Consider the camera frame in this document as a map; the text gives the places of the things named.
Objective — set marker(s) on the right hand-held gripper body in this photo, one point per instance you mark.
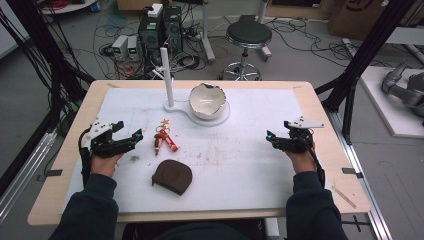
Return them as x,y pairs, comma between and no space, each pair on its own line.
296,138

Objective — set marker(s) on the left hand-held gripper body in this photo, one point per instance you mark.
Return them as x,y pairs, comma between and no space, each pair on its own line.
104,144

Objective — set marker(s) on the person's left hand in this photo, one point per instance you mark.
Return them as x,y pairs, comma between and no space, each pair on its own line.
104,164

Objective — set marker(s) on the person's right hand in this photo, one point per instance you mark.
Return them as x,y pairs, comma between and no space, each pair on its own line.
301,161

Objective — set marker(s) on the white table mat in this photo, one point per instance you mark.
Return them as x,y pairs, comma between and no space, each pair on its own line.
233,160

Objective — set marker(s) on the brown pouch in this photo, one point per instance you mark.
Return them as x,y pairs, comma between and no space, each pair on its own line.
173,176

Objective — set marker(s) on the white eggshell-shaped bowl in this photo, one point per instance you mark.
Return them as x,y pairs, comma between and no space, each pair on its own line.
207,100

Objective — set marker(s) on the thin wooden stick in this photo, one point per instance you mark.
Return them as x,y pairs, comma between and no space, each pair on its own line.
344,197

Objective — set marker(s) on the grey power supply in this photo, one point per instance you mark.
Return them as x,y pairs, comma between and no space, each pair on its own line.
119,46
133,48

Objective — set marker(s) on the white platform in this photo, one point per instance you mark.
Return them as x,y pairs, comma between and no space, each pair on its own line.
383,110

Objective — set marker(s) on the black computer tower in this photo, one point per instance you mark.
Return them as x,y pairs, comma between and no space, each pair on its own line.
173,28
150,33

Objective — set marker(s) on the black round stool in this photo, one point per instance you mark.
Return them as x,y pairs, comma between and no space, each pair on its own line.
248,33

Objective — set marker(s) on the person's torso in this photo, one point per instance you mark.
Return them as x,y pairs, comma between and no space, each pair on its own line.
193,231

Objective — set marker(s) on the white metal leg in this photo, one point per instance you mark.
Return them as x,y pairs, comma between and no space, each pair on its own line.
206,33

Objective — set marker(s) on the white box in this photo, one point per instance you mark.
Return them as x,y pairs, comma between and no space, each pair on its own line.
155,10

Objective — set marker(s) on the cardboard box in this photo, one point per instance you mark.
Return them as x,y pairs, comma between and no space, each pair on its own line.
360,16

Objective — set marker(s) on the black bracket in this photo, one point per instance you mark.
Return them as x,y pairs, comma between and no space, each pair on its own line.
53,172
352,171

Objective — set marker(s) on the white stand with post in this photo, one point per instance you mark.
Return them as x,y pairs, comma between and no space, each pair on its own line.
168,83

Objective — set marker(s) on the aluminium rail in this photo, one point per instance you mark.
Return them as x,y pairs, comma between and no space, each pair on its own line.
363,186
23,176

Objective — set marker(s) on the black frame post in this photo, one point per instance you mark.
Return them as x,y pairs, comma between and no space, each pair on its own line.
366,50
36,43

